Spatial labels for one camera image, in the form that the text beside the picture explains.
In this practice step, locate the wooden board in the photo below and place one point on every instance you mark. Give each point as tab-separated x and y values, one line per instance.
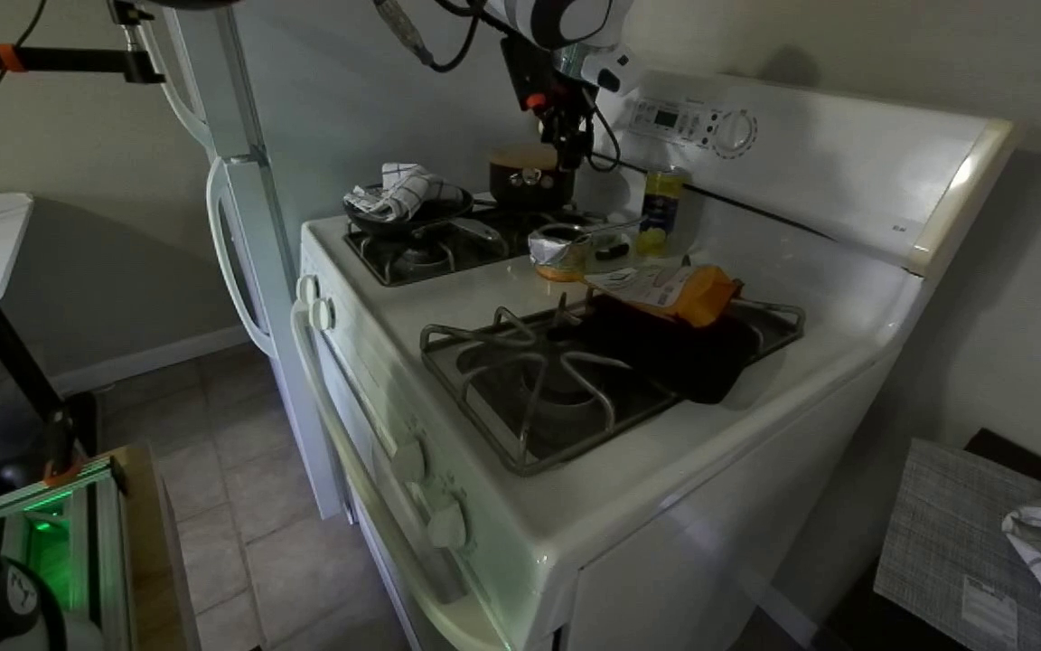
159	543

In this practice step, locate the small labelled jar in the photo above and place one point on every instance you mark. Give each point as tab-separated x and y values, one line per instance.
557	252

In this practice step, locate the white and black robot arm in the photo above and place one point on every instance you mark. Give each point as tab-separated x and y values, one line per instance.
569	19

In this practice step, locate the black stand legs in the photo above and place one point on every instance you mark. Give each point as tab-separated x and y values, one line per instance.
26	383

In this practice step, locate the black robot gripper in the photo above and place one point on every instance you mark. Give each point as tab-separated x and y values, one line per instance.
543	77

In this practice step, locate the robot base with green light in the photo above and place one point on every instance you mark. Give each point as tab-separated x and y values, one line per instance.
26	565

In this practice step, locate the white stove knob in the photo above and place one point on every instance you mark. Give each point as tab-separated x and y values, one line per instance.
410	456
449	522
322	312
309	291

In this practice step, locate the white refrigerator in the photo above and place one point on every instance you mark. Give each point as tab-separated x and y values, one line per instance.
244	182

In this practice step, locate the grey grid pattern box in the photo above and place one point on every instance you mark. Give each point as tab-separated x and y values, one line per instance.
940	543

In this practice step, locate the brown paper bag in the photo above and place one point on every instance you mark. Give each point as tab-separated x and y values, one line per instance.
678	291

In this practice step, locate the white gas stove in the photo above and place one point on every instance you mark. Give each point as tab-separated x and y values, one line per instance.
616	482

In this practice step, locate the white checked dish towel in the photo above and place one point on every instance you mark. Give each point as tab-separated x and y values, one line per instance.
400	190

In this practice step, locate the black pole with orange tape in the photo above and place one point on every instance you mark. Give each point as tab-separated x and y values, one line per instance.
53	56

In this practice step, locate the bottle with yellow lid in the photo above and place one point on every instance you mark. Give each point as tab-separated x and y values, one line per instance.
662	207

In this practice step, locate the black frying pan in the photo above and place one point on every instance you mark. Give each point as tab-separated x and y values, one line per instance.
424	231

